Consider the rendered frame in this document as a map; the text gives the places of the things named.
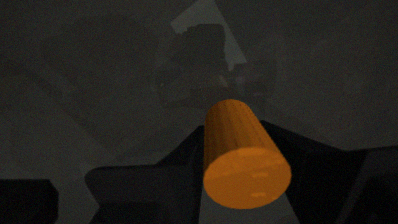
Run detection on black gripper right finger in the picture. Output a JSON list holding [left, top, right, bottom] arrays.
[[259, 120, 398, 224]]

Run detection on orange knob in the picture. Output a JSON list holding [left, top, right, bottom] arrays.
[[203, 99, 292, 209]]

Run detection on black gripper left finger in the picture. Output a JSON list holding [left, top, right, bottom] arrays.
[[84, 125, 205, 224]]

